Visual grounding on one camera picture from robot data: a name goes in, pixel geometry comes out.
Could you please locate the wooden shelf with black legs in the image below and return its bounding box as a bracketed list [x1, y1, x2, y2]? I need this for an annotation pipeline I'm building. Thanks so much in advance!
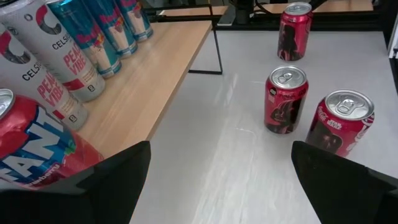
[76, 3, 224, 160]

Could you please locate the white Celsius energy drink can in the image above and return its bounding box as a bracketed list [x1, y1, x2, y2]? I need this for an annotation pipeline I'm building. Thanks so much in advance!
[0, 0, 106, 103]
[0, 23, 90, 131]

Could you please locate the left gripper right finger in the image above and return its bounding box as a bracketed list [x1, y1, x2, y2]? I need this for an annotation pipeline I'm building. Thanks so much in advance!
[291, 140, 398, 224]

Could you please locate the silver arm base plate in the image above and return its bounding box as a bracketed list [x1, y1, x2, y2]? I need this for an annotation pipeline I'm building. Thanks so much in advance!
[216, 4, 238, 27]

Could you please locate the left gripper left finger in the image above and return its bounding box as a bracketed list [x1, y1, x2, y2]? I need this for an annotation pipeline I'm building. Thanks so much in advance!
[0, 140, 152, 224]

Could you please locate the red Coca-Cola Star Wars can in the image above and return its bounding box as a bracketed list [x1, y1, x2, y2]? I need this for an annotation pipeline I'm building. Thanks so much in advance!
[276, 1, 314, 62]
[264, 64, 310, 136]
[304, 89, 376, 159]

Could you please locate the red Fanta strawberry can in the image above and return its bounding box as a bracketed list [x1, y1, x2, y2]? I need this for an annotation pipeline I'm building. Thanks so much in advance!
[0, 88, 105, 191]

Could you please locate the large Red Bull can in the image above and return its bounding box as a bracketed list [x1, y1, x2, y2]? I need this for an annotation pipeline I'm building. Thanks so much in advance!
[81, 0, 139, 59]

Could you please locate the black aluminium table frame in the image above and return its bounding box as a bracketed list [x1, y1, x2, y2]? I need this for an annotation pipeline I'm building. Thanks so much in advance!
[141, 0, 398, 96]

